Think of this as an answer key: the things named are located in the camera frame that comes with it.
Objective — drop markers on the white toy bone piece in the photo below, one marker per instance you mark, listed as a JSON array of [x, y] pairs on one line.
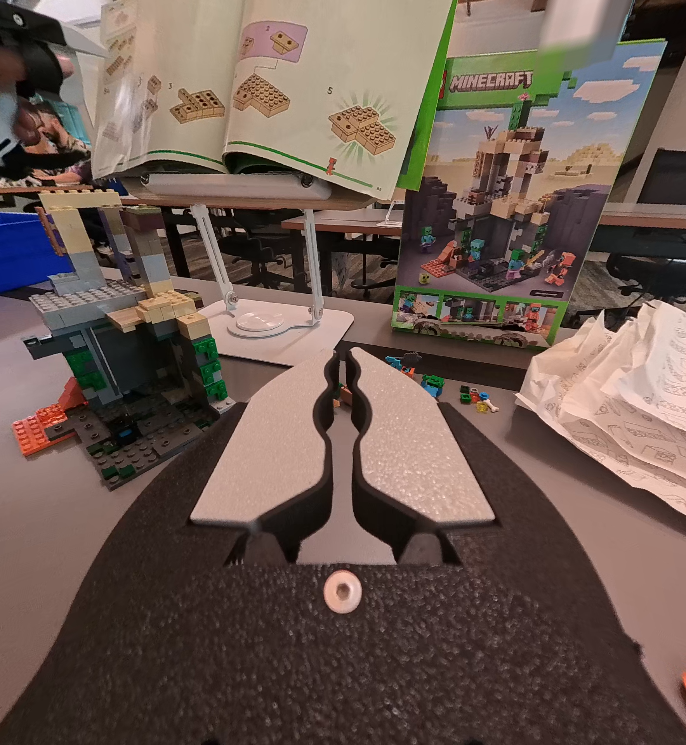
[[492, 405]]

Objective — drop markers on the brick instruction booklet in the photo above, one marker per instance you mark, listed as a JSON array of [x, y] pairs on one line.
[[319, 58]]

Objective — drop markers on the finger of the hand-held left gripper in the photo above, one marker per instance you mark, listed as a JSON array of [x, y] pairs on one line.
[[83, 45]]

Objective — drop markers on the blue plastic bin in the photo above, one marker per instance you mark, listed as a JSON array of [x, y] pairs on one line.
[[5, 256]]

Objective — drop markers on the small green square plate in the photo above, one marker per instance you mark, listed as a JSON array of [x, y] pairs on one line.
[[465, 396]]

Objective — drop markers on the white book stand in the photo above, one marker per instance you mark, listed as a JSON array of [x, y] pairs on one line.
[[296, 332]]

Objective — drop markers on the grey desk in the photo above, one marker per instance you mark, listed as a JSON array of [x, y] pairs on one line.
[[28, 524]]

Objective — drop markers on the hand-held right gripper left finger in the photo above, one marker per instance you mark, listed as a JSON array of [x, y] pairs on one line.
[[261, 465]]

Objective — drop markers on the dark computer monitor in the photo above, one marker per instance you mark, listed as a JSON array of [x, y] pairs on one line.
[[680, 177]]

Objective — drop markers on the green zombie toy figure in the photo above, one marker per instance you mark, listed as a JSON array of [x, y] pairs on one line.
[[433, 384]]

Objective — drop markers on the wooden office table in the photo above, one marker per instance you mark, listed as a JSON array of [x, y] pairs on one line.
[[343, 224], [657, 221]]

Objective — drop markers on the crumpled white paper bags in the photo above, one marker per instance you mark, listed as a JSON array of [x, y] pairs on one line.
[[622, 407]]

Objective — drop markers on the orange and teal toy figure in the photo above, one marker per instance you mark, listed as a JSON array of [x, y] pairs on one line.
[[404, 362]]

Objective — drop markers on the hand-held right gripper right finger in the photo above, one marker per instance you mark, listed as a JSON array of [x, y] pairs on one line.
[[424, 465]]

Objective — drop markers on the green toy set box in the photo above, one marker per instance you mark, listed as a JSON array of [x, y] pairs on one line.
[[523, 203]]

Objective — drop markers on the small brown brick cube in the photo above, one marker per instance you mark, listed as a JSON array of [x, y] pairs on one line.
[[346, 397]]

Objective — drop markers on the toy brick building model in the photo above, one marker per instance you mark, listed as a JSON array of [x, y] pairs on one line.
[[86, 302]]

